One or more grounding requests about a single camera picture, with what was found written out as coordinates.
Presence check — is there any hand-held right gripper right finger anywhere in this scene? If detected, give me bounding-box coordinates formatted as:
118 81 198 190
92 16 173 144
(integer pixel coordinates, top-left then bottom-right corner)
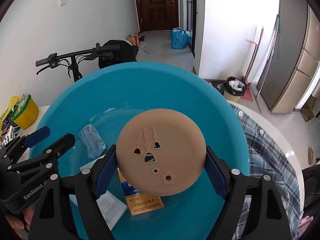
204 145 292 240

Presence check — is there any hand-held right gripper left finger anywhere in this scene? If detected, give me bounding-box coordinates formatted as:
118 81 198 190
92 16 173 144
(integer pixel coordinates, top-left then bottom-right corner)
29 144 118 240

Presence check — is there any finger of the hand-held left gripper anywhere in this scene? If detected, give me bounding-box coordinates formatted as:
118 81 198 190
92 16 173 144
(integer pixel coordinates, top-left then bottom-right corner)
7 133 76 172
0 126 51 171

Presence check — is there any clear plastic packet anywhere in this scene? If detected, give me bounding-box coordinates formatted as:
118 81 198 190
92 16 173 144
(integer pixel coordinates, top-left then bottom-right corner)
78 124 105 159

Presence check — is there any white packet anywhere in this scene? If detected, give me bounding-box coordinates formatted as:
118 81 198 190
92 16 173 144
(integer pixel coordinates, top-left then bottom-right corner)
96 190 128 230

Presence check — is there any gold blue box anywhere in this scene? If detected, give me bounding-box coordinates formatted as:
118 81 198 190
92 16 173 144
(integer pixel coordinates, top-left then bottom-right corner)
117 167 165 216

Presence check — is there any tan round disc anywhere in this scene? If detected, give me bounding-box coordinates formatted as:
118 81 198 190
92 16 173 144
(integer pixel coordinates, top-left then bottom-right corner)
116 108 207 196

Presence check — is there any blue plastic basin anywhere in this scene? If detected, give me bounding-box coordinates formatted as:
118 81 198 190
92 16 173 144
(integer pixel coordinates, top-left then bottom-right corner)
29 61 251 240

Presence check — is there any white round desktop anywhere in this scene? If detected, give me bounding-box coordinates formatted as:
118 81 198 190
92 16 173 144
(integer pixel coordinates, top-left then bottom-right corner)
21 97 305 240

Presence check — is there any person's left hand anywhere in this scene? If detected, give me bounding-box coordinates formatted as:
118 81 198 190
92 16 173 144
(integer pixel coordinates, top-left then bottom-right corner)
7 206 34 234

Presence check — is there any yellow container green lid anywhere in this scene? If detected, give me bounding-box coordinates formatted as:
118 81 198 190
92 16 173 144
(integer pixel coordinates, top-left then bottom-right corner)
11 94 39 130

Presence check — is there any yellow plastic bag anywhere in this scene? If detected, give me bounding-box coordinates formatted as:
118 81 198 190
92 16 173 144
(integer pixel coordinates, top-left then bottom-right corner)
0 96 19 130

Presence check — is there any blue plaid shirt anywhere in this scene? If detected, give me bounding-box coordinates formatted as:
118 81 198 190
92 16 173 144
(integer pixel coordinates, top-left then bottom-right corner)
226 102 300 240

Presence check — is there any red dustpan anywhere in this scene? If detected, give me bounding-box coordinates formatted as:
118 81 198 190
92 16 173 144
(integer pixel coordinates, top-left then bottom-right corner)
241 87 254 102

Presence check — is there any black bicycle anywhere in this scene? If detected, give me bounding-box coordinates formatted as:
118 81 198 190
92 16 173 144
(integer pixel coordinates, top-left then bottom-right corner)
35 44 121 83

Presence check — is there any bin with black liner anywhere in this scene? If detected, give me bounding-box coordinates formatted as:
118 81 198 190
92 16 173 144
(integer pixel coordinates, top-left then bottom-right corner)
223 76 247 103

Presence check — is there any dark cloth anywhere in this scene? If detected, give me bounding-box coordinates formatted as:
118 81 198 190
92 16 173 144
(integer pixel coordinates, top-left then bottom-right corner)
301 164 320 225

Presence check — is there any cardboard piece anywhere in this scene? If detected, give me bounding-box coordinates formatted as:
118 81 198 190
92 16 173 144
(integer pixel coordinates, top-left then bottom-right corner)
300 102 317 123

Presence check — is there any black bag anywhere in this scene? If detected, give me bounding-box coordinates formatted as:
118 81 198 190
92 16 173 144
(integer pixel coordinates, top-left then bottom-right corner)
98 39 139 69

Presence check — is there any red broom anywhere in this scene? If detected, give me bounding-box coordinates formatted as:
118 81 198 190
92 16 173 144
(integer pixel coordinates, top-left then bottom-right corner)
244 26 264 83

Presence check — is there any brown paper bag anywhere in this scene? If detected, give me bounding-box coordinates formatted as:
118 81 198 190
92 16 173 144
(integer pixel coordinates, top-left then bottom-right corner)
126 33 140 47

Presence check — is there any blue plastic bag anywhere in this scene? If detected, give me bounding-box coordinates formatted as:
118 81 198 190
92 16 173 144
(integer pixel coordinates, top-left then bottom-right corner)
170 27 192 50

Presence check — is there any gold refrigerator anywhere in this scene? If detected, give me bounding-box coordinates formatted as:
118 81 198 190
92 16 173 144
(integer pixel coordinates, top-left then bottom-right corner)
257 0 320 114

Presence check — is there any black framed glass door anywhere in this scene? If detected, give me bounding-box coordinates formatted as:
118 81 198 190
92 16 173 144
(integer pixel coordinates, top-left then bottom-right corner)
184 0 201 55

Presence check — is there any brown entrance door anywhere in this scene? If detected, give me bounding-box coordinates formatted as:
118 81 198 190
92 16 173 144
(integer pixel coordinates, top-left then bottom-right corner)
132 0 179 32

